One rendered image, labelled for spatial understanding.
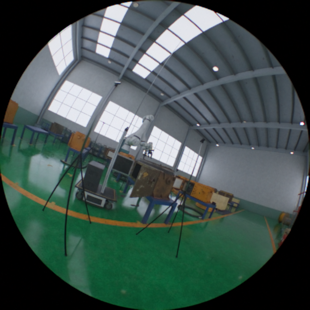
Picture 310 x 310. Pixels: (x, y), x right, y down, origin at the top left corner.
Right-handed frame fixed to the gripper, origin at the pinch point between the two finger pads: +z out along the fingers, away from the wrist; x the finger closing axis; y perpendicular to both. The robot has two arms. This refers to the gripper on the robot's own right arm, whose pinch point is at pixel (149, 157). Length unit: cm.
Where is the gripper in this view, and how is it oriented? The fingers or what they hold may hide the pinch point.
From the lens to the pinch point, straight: 244.0
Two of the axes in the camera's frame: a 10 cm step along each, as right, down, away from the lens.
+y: -8.9, 0.3, -4.6
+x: 4.6, 2.2, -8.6
